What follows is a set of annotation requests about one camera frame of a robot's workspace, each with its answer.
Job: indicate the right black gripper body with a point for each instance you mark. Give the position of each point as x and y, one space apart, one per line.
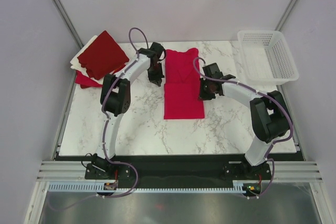
206 91

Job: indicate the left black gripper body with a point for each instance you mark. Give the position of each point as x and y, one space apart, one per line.
154 72

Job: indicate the bright red t shirt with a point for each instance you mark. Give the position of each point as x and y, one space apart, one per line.
181 88

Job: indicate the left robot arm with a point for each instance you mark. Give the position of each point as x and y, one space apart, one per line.
116 93

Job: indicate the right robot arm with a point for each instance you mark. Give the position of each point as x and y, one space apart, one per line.
270 119

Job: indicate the dark red folded shirt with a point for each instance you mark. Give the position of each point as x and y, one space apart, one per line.
102 57

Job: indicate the white plastic basket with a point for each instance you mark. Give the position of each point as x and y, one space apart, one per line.
266 57

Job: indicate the red folded shirt bottom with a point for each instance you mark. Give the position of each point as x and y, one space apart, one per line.
86 82

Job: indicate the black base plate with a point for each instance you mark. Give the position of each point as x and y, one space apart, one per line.
189 171

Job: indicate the white slotted cable duct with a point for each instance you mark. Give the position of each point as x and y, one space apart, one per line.
101 187

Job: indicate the left aluminium frame post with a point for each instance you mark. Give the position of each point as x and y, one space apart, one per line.
66 19

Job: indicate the aluminium frame post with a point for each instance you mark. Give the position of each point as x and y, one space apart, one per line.
66 19
292 1

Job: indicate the right aluminium frame post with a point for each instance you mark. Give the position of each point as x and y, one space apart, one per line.
292 1

